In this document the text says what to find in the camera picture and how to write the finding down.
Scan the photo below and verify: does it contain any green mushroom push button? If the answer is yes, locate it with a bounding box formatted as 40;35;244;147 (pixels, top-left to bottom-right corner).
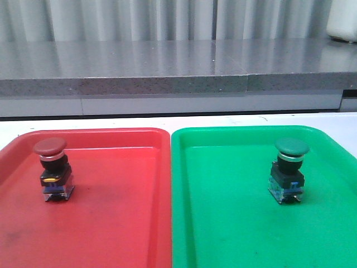
268;137;310;204

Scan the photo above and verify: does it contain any red mushroom push button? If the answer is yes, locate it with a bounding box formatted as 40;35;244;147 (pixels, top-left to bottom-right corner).
33;137;75;202

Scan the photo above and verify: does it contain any green plastic tray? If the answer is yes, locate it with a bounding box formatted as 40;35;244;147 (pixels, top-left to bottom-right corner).
171;126;356;267

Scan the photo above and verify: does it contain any grey speckled stone counter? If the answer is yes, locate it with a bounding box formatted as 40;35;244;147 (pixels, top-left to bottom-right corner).
1;39;356;118

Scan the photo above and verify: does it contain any white container on counter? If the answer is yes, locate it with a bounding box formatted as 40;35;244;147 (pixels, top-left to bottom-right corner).
326;0;356;42

